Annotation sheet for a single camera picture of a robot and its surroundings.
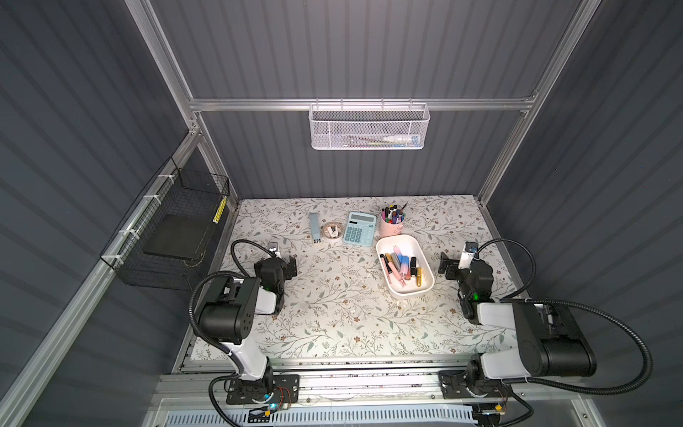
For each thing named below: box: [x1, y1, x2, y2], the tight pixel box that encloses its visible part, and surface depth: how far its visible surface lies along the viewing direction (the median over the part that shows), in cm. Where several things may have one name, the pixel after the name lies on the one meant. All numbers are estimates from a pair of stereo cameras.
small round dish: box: [320, 221, 345, 241], surface depth 110 cm
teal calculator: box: [342, 211, 378, 248], surface depth 110 cm
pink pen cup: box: [379, 214, 406, 238], surface depth 101 cm
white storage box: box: [394, 234, 435, 297], surface depth 100 cm
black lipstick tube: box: [409, 256, 418, 277], surface depth 100 cm
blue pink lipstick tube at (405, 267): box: [401, 255, 411, 281], surface depth 98 cm
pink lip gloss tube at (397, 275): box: [387, 262, 408, 288], surface depth 96 cm
